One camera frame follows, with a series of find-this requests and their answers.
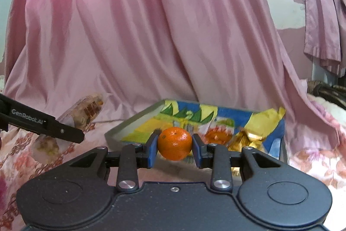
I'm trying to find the tied pink curtain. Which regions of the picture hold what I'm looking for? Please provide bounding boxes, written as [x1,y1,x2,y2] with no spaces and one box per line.
[289,0,346,77]

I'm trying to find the floral bedsheet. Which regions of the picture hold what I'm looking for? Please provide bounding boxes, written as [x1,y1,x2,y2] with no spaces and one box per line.
[0,75,346,231]

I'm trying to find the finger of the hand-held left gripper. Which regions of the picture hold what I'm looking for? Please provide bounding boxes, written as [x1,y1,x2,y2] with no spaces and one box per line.
[0,93,85,144]

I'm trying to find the grey box with colourful lining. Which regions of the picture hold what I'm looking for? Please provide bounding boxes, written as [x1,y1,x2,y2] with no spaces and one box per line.
[104,98,287,166]

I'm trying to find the clear nut bar packet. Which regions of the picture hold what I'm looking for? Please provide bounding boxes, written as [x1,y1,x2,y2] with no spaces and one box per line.
[58,92,105,130]

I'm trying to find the orange tangerine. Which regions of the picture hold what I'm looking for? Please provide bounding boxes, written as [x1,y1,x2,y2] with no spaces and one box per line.
[157,127,193,161]

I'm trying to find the gold candy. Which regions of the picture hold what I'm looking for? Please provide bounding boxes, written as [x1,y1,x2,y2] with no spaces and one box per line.
[228,129,267,153]

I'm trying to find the large pink curtain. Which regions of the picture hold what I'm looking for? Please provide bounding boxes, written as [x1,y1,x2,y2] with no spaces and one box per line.
[3,0,309,145]

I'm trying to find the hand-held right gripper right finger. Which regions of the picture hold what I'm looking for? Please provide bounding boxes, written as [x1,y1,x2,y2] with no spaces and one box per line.
[192,134,282,193]

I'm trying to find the dark patterned handbag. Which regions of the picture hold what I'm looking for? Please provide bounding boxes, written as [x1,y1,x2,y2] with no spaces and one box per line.
[308,79,346,110]

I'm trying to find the small orange red packet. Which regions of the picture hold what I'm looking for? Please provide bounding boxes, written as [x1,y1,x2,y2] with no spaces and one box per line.
[203,118,235,145]

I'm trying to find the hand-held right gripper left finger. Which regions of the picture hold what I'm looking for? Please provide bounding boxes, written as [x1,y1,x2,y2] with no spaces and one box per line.
[69,130,163,193]

